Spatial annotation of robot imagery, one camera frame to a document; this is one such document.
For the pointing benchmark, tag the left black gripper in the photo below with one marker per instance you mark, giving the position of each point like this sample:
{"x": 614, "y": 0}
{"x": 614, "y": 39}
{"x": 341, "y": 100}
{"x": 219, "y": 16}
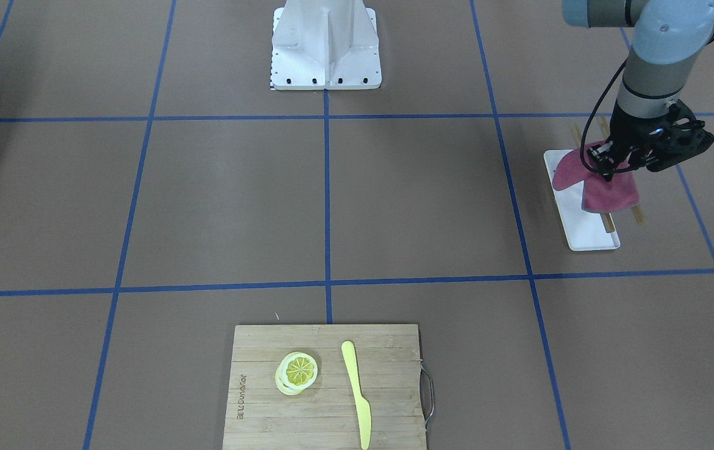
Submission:
{"x": 634, "y": 133}

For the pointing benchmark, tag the red cleaning cloth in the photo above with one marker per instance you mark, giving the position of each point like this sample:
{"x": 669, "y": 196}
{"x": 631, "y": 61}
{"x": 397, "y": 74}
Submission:
{"x": 598, "y": 195}

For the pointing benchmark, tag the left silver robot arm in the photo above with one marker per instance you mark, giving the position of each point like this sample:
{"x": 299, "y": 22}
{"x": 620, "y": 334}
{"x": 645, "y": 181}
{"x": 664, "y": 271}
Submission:
{"x": 668, "y": 37}

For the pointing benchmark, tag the wooden rack bar outer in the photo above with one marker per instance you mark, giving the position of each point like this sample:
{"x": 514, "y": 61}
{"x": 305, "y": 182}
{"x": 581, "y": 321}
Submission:
{"x": 636, "y": 210}

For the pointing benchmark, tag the white rectangular tray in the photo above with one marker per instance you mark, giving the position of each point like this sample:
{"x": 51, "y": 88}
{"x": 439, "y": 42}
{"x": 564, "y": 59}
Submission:
{"x": 584, "y": 231}

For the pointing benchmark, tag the yellow plastic knife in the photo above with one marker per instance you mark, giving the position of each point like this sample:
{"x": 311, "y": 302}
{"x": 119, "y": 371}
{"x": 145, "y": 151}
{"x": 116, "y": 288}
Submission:
{"x": 362, "y": 406}

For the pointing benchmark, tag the yellow lemon slice toy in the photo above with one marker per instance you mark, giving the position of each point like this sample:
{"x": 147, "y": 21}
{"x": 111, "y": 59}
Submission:
{"x": 296, "y": 372}

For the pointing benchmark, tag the bamboo cutting board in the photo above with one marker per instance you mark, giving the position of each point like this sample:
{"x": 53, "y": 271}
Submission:
{"x": 323, "y": 416}

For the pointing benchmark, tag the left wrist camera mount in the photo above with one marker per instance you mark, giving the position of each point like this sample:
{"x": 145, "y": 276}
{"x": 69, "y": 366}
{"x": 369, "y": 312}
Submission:
{"x": 678, "y": 136}

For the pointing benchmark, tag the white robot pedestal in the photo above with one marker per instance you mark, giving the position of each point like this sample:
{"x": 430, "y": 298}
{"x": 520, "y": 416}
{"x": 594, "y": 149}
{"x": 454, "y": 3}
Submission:
{"x": 325, "y": 45}

